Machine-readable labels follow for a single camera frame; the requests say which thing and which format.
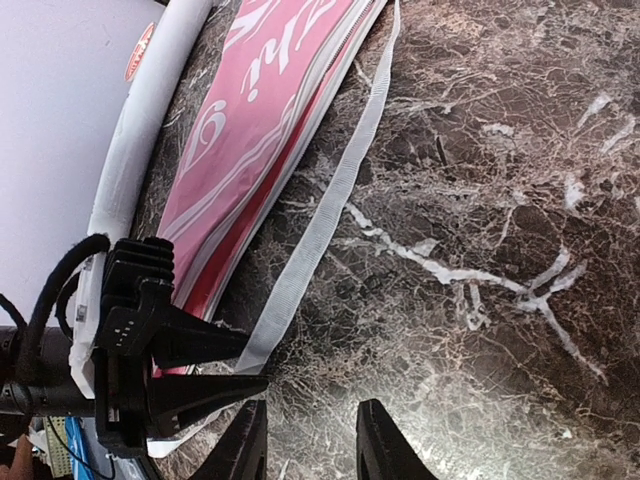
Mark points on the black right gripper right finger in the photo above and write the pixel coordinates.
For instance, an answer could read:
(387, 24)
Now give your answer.
(382, 450)

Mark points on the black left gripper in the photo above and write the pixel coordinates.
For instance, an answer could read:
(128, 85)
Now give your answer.
(138, 322)

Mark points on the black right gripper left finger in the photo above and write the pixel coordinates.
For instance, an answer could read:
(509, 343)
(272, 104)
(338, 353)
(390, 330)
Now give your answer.
(241, 452)

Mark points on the white shuttlecock tube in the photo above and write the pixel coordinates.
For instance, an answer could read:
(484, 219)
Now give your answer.
(151, 90)

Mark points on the pink racket cover bag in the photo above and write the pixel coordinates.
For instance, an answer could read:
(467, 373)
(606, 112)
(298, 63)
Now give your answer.
(282, 64)

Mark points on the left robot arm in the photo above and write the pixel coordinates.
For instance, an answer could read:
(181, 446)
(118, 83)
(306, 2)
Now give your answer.
(36, 378)

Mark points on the blue patterned mat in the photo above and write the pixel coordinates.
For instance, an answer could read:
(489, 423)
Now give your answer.
(80, 462)

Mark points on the red patterned bowl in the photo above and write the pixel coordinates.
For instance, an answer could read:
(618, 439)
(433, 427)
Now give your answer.
(139, 52)

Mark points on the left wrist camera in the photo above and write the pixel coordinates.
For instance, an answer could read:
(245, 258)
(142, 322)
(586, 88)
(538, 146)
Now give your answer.
(128, 264)

